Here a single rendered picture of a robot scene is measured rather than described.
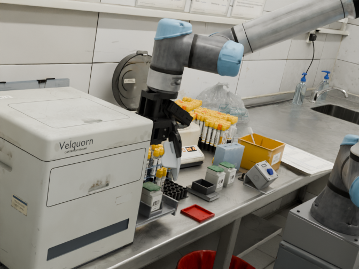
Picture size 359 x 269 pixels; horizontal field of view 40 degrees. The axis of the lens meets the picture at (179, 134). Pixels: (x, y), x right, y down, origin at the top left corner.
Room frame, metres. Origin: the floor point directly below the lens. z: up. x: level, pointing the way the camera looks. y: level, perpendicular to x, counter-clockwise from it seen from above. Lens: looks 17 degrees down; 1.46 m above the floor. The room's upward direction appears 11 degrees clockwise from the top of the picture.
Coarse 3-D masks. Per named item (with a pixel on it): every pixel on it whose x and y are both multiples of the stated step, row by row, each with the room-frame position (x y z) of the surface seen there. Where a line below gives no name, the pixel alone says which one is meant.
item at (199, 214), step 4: (196, 204) 1.26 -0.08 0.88; (184, 208) 1.22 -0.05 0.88; (188, 208) 1.23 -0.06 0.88; (192, 208) 1.25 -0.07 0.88; (196, 208) 1.25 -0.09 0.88; (200, 208) 1.25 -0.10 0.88; (204, 208) 1.25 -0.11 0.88; (184, 212) 1.20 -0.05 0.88; (188, 212) 1.22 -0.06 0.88; (192, 212) 1.22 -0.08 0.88; (196, 212) 1.23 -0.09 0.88; (200, 212) 1.23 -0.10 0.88; (204, 212) 1.24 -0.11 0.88; (208, 212) 1.24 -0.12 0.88; (212, 212) 1.23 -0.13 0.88; (188, 216) 1.20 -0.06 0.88; (192, 216) 1.19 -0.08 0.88; (196, 216) 1.20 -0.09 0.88; (200, 216) 1.21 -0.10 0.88; (204, 216) 1.21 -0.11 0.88; (208, 216) 1.20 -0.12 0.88; (212, 216) 1.22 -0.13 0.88; (196, 220) 1.18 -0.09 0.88; (200, 220) 1.17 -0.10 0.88; (204, 220) 1.19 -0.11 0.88
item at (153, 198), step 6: (144, 192) 1.09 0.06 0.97; (150, 192) 1.08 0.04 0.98; (156, 192) 1.10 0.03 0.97; (162, 192) 1.10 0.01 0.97; (144, 198) 1.08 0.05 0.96; (150, 198) 1.07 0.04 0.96; (156, 198) 1.09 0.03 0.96; (150, 204) 1.07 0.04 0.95; (156, 204) 1.09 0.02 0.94; (156, 210) 1.09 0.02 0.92
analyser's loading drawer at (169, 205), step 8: (168, 200) 1.16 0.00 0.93; (176, 200) 1.15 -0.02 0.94; (144, 208) 1.08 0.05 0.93; (160, 208) 1.11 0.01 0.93; (168, 208) 1.14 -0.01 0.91; (176, 208) 1.15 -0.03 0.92; (144, 216) 1.07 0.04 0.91; (152, 216) 1.08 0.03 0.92; (160, 216) 1.09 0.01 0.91; (136, 224) 1.02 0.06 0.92; (144, 224) 1.05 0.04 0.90
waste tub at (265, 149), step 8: (248, 136) 1.75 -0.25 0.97; (256, 136) 1.78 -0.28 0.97; (240, 144) 1.67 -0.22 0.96; (248, 144) 1.66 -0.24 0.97; (256, 144) 1.78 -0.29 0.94; (264, 144) 1.76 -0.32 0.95; (272, 144) 1.75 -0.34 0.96; (280, 144) 1.73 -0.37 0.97; (248, 152) 1.65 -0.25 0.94; (256, 152) 1.64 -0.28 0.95; (264, 152) 1.63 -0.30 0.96; (272, 152) 1.63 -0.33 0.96; (280, 152) 1.70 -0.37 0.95; (248, 160) 1.65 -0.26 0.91; (256, 160) 1.64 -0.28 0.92; (264, 160) 1.62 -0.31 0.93; (272, 160) 1.64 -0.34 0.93; (280, 160) 1.72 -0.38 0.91; (248, 168) 1.65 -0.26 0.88; (272, 168) 1.66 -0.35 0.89
